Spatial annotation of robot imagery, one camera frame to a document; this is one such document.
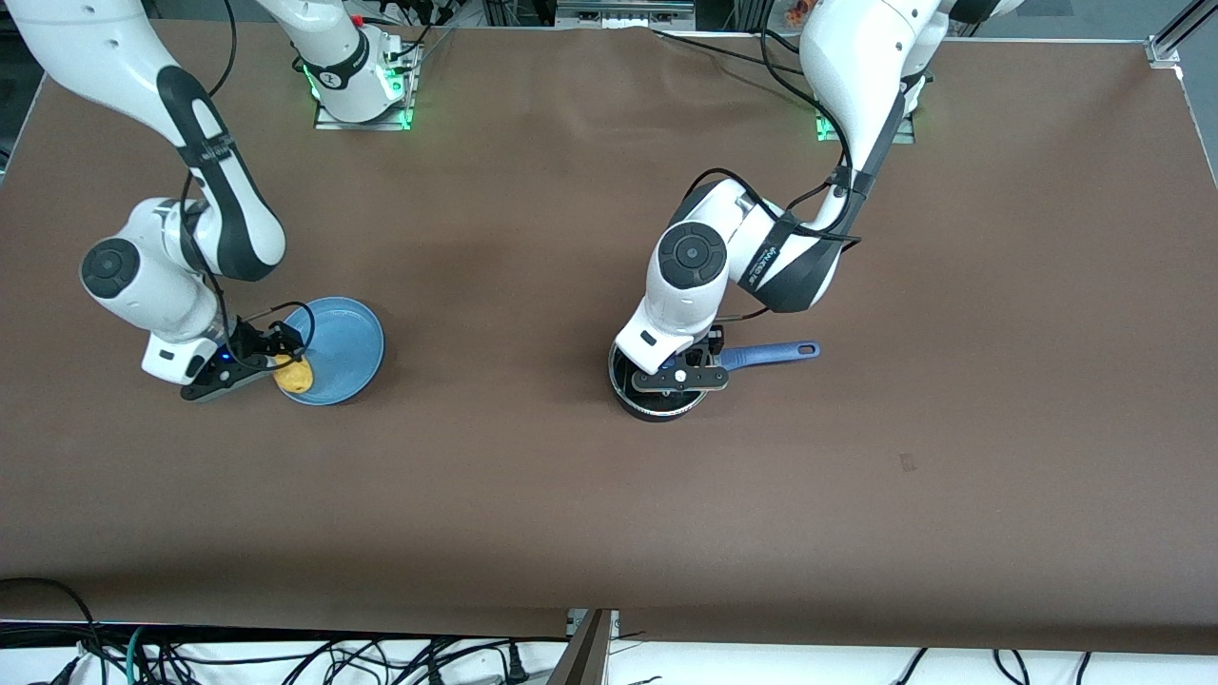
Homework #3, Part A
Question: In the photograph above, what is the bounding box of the glass lid with blue knob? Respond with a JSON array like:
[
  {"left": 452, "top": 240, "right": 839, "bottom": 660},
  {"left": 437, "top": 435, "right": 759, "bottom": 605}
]
[{"left": 611, "top": 344, "right": 713, "bottom": 416}]

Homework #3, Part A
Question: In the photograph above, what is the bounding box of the blue round plate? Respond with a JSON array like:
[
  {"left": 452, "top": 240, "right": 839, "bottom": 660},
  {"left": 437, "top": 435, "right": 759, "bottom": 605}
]
[{"left": 276, "top": 297, "right": 386, "bottom": 407}]

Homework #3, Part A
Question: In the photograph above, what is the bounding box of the brown table cover sheet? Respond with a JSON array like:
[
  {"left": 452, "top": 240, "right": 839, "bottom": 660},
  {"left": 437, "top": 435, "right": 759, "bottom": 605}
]
[{"left": 0, "top": 19, "right": 1218, "bottom": 656}]

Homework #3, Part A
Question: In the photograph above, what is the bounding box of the grey power strip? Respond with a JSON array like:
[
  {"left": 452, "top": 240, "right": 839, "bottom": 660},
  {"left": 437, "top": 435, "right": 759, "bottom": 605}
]
[{"left": 557, "top": 0, "right": 696, "bottom": 25}]

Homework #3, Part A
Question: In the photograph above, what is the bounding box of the dark pot with blue handle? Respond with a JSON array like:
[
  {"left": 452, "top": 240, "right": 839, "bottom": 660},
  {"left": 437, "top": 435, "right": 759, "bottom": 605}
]
[{"left": 607, "top": 341, "right": 821, "bottom": 423}]

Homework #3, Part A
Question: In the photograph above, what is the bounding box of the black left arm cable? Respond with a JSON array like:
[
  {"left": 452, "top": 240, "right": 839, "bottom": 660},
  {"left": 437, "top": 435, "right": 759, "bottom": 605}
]
[{"left": 683, "top": 38, "right": 862, "bottom": 324}]

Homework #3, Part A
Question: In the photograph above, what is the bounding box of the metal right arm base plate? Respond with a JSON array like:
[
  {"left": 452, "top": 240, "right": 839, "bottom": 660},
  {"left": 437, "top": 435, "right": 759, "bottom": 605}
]
[{"left": 314, "top": 38, "right": 417, "bottom": 131}]

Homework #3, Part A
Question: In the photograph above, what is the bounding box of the thin black table cable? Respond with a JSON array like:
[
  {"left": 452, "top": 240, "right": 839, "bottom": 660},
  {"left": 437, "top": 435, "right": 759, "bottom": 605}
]
[{"left": 655, "top": 29, "right": 810, "bottom": 75}]

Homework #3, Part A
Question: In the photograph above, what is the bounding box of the thick black looped cable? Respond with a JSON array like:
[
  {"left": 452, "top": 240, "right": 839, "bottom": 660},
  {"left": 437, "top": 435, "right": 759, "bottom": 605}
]
[{"left": 0, "top": 577, "right": 101, "bottom": 685}]

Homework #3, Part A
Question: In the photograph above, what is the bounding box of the aluminium table edge bracket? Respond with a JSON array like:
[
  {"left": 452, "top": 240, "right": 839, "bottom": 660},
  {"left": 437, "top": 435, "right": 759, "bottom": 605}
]
[{"left": 547, "top": 609, "right": 619, "bottom": 685}]

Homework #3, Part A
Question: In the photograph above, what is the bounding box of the black cable with plug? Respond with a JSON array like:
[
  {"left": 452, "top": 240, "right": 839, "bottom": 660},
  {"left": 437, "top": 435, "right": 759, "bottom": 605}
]
[{"left": 419, "top": 639, "right": 530, "bottom": 685}]

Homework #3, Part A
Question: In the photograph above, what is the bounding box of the aluminium frame corner bar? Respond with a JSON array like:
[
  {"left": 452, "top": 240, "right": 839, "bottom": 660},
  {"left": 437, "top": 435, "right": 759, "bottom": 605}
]
[{"left": 1147, "top": 0, "right": 1218, "bottom": 68}]

